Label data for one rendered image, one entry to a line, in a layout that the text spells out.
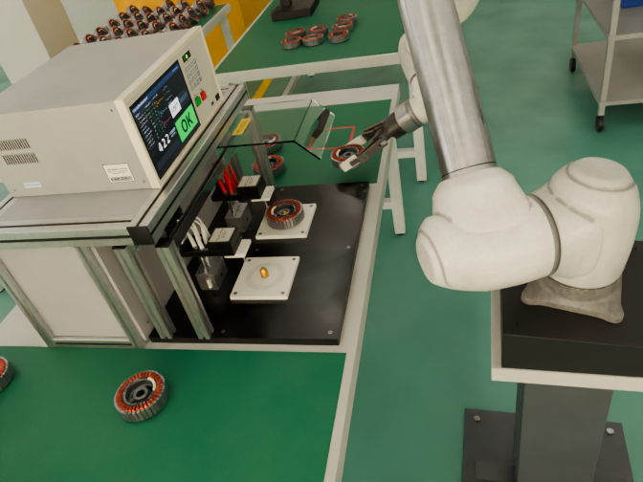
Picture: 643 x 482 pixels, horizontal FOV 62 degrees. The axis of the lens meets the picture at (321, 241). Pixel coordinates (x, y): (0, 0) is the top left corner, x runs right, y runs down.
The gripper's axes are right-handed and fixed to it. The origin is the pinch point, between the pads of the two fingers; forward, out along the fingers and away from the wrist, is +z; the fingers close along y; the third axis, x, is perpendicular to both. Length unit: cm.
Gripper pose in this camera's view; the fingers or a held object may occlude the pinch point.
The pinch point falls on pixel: (348, 155)
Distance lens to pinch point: 174.8
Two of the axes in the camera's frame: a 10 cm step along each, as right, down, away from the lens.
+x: -6.4, -6.5, -4.0
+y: 1.7, -6.3, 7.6
